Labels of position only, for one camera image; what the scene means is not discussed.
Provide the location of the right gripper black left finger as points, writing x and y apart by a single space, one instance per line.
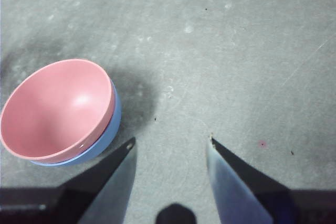
99 195

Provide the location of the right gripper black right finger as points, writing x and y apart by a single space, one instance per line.
249 197

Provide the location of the red ribbed bowl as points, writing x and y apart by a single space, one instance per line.
57 111

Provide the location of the blue ribbed bowl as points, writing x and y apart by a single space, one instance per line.
111 133

